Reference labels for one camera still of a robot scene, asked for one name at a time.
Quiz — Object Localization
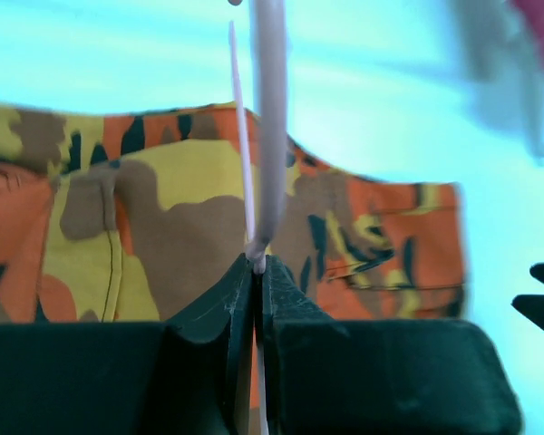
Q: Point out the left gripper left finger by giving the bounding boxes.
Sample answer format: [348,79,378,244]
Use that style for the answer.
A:
[0,256,252,434]

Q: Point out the pink wire hanger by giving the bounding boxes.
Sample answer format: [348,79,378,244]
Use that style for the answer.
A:
[228,1,287,434]

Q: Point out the white and silver clothes rack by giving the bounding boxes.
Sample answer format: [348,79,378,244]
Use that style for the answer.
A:
[450,0,544,161]

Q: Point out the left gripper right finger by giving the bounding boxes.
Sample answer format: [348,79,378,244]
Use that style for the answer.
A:
[258,256,522,434]

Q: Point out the orange camouflage trousers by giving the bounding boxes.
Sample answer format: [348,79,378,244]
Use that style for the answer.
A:
[0,101,471,435]

